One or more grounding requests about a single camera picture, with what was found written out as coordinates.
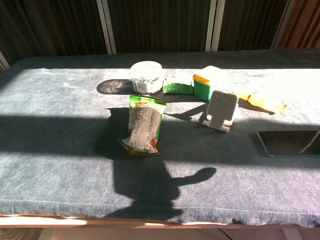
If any black smartphone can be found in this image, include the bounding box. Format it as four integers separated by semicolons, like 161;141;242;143
257;130;320;158

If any grey phone stand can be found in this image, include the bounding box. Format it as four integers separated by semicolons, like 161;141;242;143
201;89;240;133

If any green and white snack bag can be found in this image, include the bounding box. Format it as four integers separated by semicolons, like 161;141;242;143
117;94;168;159

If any small green packet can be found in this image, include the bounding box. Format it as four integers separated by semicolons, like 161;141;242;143
162;76;195;96

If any clear plastic tub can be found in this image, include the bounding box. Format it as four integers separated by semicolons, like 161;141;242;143
129;60;165;95

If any green box with orange lid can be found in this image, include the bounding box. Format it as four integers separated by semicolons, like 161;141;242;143
192;65;227;102

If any dark brown curtain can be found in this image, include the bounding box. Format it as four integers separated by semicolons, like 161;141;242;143
107;0;212;55
218;0;289;52
0;0;109;66

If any dark grey table cloth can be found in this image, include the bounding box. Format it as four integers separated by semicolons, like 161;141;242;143
0;48;320;228

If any red curtain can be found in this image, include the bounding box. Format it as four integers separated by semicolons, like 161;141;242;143
276;0;320;50

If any white window frame post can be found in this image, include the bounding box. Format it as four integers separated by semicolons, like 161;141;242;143
0;50;11;74
270;0;296;50
96;0;118;55
204;0;227;52

